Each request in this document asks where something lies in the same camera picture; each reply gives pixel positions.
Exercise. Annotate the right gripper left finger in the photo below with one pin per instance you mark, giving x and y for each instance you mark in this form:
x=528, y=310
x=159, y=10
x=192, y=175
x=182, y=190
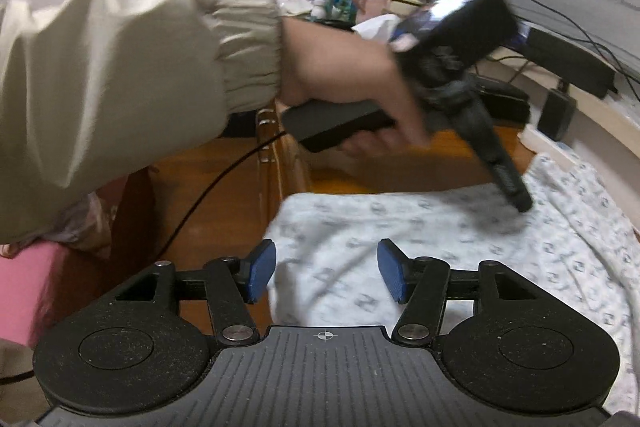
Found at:
x=232, y=284

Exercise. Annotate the black power adapter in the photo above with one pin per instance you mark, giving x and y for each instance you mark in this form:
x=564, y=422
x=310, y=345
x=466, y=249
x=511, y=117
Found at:
x=556, y=115

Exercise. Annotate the pink cushion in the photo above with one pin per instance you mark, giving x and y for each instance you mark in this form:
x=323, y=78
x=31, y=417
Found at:
x=30, y=292

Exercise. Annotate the beige window sill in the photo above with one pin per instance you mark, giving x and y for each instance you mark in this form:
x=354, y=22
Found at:
x=603, y=132

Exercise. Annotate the black power strip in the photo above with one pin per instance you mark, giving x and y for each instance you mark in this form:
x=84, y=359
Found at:
x=567, y=60

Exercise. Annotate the beige sleeved forearm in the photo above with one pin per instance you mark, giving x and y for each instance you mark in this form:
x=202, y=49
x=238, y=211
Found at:
x=92, y=90

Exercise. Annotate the person's left hand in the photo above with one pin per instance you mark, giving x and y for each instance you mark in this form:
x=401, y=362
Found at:
x=326, y=64

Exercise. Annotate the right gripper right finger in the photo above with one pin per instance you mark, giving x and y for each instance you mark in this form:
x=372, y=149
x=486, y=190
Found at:
x=420, y=286

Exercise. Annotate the white patterned garment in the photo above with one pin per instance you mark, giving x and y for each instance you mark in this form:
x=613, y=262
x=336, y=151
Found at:
x=575, y=243

